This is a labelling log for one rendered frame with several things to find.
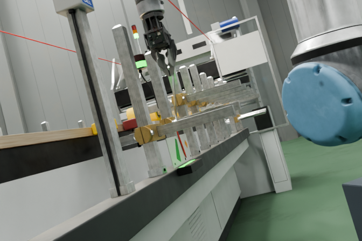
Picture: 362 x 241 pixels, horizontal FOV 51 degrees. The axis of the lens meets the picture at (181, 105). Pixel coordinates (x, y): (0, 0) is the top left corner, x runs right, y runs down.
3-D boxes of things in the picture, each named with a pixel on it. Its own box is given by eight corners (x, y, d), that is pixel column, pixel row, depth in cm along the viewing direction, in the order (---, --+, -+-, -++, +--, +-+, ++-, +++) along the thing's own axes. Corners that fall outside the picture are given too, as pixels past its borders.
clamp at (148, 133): (167, 137, 122) (163, 122, 122) (154, 141, 109) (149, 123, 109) (150, 142, 124) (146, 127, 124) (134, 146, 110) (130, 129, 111)
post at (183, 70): (213, 158, 187) (186, 65, 190) (211, 159, 183) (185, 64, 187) (206, 160, 188) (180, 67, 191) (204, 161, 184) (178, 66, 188)
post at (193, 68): (218, 146, 211) (195, 64, 215) (217, 146, 208) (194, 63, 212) (213, 147, 212) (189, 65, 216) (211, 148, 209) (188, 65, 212)
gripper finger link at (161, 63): (157, 77, 125) (150, 51, 126) (162, 79, 130) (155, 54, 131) (166, 75, 124) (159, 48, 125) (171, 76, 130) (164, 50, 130)
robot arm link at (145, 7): (141, 11, 135) (166, 1, 132) (145, 24, 134) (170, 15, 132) (132, 4, 126) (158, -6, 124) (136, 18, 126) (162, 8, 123)
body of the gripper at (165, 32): (146, 51, 124) (137, 16, 125) (155, 55, 132) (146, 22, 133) (168, 43, 122) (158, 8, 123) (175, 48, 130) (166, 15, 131)
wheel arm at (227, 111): (236, 117, 113) (232, 103, 114) (235, 117, 110) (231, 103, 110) (108, 153, 124) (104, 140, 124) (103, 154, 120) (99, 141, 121)
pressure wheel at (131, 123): (152, 143, 149) (145, 115, 150) (145, 145, 141) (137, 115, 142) (134, 148, 151) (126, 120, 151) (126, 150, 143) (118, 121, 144)
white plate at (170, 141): (193, 158, 146) (186, 133, 147) (174, 168, 121) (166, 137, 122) (191, 158, 147) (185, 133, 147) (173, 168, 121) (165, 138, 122)
